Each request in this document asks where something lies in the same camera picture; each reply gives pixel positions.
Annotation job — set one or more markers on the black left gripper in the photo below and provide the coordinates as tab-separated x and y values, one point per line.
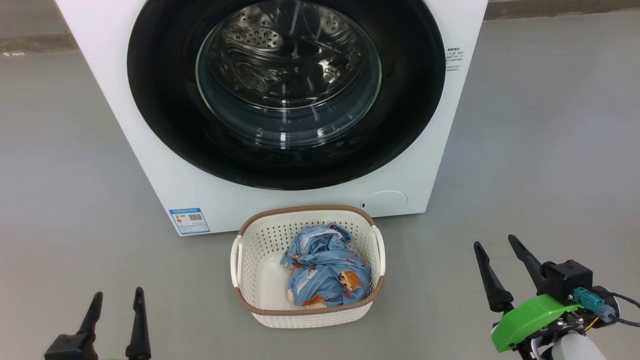
67	349

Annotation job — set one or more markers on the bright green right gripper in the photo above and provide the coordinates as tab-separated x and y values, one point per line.
525	320

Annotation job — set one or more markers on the blue cartoon print garment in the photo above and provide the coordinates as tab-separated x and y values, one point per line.
325	270

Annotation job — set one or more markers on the black round glass washer door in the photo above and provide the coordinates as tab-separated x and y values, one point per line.
160	100

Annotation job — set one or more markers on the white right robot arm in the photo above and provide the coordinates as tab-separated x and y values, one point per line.
570	350

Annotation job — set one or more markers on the white front-load washing machine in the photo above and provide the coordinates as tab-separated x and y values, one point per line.
400	185

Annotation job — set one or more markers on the cream perforated laundry basket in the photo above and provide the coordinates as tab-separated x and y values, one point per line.
260	260

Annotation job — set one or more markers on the blue energy label sticker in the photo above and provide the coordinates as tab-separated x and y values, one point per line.
190	220

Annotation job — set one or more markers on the round white filter cover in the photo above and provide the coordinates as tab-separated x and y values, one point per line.
385	202

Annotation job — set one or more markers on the perforated steel washer drum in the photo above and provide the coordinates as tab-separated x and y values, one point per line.
280	50

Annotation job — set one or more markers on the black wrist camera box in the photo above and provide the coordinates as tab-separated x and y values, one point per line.
567	280

